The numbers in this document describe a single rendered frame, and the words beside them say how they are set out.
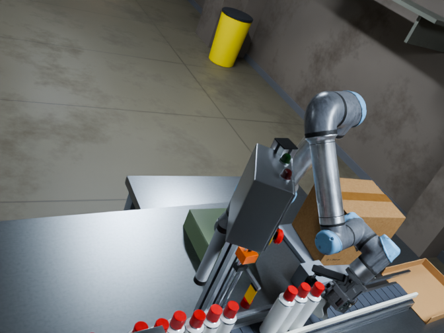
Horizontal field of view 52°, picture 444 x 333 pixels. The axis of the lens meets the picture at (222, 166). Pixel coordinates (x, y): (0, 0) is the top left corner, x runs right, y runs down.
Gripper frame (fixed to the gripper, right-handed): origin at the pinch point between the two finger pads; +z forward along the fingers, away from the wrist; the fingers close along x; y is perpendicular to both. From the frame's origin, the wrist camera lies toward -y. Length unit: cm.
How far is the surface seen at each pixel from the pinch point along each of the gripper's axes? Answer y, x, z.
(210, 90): -329, 195, -5
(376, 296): -1.0, 38.7, -15.9
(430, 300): 5, 69, -28
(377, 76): -214, 235, -131
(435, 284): -1, 80, -34
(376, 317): 5.8, 34.7, -11.1
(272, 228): 1, -54, -19
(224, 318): 1.5, -37.9, 8.9
